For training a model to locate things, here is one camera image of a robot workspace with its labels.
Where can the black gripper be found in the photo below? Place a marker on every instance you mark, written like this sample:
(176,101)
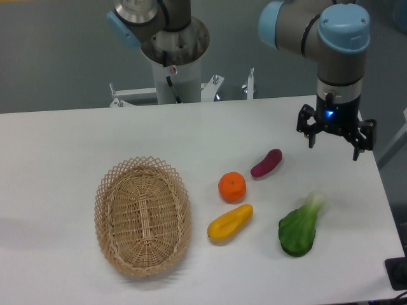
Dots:
(337,112)

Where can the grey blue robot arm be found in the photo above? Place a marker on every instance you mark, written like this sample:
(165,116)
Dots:
(334,34)

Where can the green bok choy vegetable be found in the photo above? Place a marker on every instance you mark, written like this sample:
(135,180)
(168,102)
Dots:
(297,229)

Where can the purple eggplant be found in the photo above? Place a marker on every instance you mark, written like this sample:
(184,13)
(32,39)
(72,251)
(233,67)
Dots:
(268,164)

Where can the orange tangerine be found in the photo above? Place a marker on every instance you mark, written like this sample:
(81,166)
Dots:
(232,187)

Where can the black device at table edge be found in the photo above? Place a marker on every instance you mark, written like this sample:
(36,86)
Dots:
(396,271)

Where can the woven wicker basket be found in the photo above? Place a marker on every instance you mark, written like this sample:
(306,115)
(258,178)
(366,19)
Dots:
(142,216)

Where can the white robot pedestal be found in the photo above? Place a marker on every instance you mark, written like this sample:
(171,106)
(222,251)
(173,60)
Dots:
(174,84)

